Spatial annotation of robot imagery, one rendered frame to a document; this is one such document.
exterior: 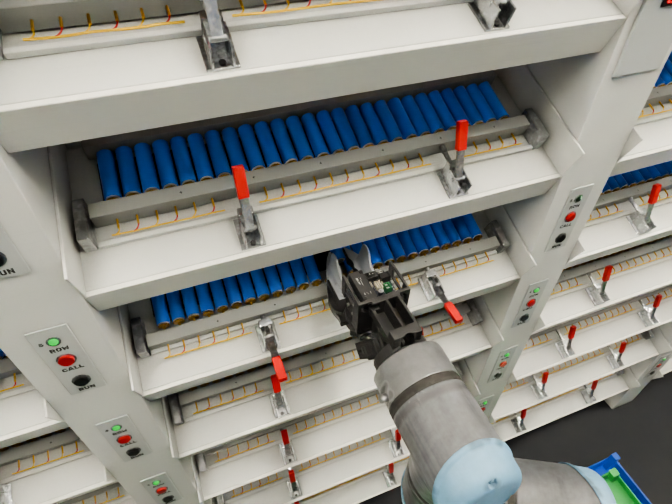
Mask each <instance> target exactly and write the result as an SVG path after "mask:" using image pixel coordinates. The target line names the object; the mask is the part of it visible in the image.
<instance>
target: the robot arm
mask: <svg viewBox="0 0 672 504"><path fill-rule="evenodd" d="M343 252H344V255H345V257H346V262H347V264H348V265H349V266H350V267H351V268H352V269H353V273H350V274H349V281H347V279H346V277H345V275H343V273H342V270H341V269H340V266H339V262H338V259H337V257H336V255H335V254H334V253H332V252H329V253H328V256H327V260H326V277H327V293H328V304H329V308H330V310H331V312H332V314H333V315H334V316H335V318H336V319H337V320H338V321H339V323H340V326H345V325H346V326H347V328H348V329H349V330H350V335H351V336H355V337H358V338H359V340H360V342H358V343H355V345H356V349H357V352H358V355H359V358H360V359H368V360H372V359H374V367H375V369H376V373H375V376H374V382H375V384H376V387H377V389H378V391H379V393H380V395H379V396H378V401H379V402H380V403H381V404H383V403H385V404H386V406H387V408H388V410H389V413H390V415H391V417H392V419H393V421H394V423H395V425H396V427H397V429H398V431H399V433H400V435H401V437H402V439H403V441H404V443H405V445H406V447H407V449H408V451H409V453H410V455H409V459H408V463H407V467H406V468H405V470H404V472H403V475H402V479H401V495H402V503H403V504H617V503H616V501H615V498H614V496H613V493H612V491H611V489H610V488H609V486H608V484H607V483H606V482H605V480H604V479H603V478H602V477H601V476H600V475H599V474H598V473H597V472H595V471H593V470H592V469H589V468H586V467H581V466H575V465H572V464H570V463H566V462H559V463H553V462H545V461H537V460H529V459H521V458H513V454H512V452H511V450H510V448H509V446H508V445H507V444H506V443H505V442H503V441H502V439H501V438H500V436H499V435H498V433H497V432H496V430H495V429H494V427H493V426H492V424H491V423H490V421H489V420H488V418H487V417H486V415H485V414H484V412H483V411H482V409H481V408H480V406H479V405H478V403H477V402H476V400H475V399H474V397H473V396H472V394H471V393H470V391H469V390H468V388H467V387H466V385H465V384H464V382H463V380H462V379H461V377H460V376H459V373H458V372H457V370H456V369H455V367H454V366H453V364H452V363H451V361H450V360H449V358H448V357H447V355H446V353H445V352H444V350H443V349H442V347H441V346H440V345H439V344H438V343H437V342H433V341H427V340H426V338H425V337H424V336H423V335H422V331H423V330H422V328H421V327H420V325H419V324H418V322H417V320H416V319H415V317H414V316H413V314H412V313H411V311H410V310H409V308H408V307H407V305H408V300H409V295H410V290H411V288H410V287H409V285H408V284H407V282H406V281H405V279H404V278H403V277H402V275H401V274H400V272H399V271H398V269H397V268H396V266H395V265H394V263H393V262H392V260H391V261H389V268H388V271H386V272H384V271H382V270H379V271H378V272H376V271H375V269H374V268H373V266H372V263H371V256H370V251H369V248H368V247H367V245H365V244H363V245H362V247H361V249H360V252H359V254H357V253H356V252H354V251H352V250H349V249H347V248H343ZM395 272H396V274H397V275H398V277H399V278H400V280H401V281H402V283H403V285H402V288H401V286H400V285H399V283H398V282H397V280H396V278H395V277H394V273H395ZM391 278H392V280H393V281H394V283H395V284H396V286H397V287H398V289H399V290H396V289H395V287H394V286H393V284H392V283H391V281H390V280H391ZM361 340H362V341H361Z"/></svg>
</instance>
